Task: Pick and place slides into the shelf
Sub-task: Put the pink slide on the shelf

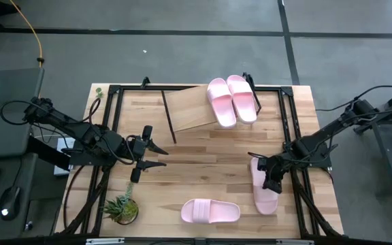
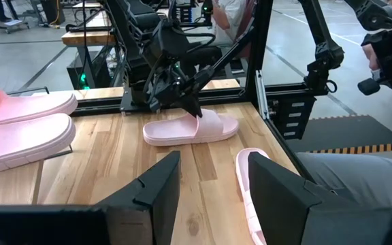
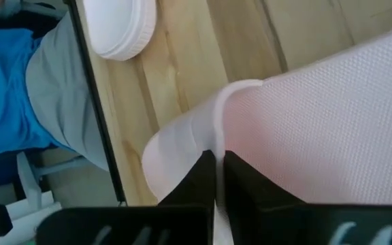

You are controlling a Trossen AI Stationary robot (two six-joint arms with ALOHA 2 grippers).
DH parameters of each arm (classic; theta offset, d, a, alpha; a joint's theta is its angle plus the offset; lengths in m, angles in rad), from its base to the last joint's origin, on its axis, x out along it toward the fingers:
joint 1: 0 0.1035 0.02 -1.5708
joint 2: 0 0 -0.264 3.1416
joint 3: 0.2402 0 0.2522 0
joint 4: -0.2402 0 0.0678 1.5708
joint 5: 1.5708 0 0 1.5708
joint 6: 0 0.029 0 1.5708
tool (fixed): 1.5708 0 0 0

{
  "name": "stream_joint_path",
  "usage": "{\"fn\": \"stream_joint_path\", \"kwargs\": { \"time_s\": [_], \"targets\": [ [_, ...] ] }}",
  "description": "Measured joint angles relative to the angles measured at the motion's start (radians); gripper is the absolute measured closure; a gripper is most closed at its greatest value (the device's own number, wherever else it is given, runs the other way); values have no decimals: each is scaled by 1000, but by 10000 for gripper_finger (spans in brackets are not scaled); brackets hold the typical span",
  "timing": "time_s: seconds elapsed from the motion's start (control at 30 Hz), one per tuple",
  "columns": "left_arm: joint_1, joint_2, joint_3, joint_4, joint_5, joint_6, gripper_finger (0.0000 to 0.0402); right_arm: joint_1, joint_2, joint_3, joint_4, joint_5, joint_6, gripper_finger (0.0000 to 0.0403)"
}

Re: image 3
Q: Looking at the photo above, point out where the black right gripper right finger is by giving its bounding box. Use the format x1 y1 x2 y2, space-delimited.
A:
223 150 392 245

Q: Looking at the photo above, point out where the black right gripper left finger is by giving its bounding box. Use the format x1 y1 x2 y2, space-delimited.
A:
35 149 217 245

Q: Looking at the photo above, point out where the person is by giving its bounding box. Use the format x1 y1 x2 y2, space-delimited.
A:
0 0 110 171

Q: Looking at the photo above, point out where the white chair frame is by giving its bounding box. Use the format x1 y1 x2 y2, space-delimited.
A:
0 151 91 245

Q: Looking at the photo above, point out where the black table edge rail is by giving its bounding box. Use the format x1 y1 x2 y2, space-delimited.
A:
65 0 128 206

